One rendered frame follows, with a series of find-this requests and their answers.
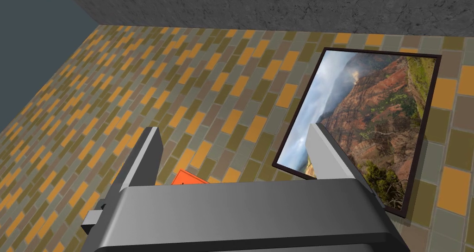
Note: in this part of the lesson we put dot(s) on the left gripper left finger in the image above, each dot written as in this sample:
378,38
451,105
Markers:
145,159

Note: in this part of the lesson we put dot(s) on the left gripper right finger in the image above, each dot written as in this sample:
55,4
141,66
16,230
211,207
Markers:
329,155

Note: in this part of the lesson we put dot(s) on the framed landscape picture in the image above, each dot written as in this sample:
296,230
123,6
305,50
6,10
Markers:
374,115

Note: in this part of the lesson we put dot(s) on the orange flat object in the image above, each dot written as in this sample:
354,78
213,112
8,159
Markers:
187,178

